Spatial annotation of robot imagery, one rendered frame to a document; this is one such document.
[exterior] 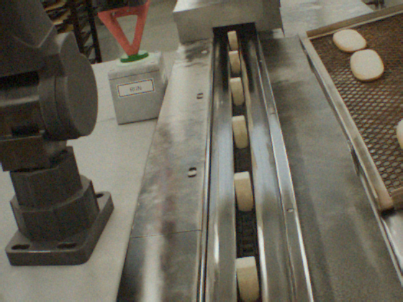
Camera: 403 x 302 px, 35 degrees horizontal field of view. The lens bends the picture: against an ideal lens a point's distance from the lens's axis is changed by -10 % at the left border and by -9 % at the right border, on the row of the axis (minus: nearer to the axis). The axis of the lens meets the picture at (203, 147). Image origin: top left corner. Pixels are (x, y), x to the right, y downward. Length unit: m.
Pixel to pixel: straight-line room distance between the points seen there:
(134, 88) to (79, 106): 0.31
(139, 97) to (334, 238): 0.42
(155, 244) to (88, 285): 0.08
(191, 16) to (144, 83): 0.26
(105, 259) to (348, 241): 0.21
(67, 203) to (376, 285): 0.28
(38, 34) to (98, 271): 0.21
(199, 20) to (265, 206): 0.60
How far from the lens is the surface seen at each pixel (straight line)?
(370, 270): 0.51
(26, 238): 0.63
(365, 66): 0.71
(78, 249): 0.59
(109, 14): 0.89
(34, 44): 0.57
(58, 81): 0.58
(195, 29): 1.12
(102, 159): 0.81
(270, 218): 0.54
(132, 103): 0.90
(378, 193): 0.47
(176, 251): 0.49
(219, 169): 0.64
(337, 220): 0.58
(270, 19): 1.12
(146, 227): 0.54
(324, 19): 1.38
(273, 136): 0.67
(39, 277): 0.59
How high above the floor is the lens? 1.11
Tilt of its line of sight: 22 degrees down
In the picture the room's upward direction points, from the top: 11 degrees counter-clockwise
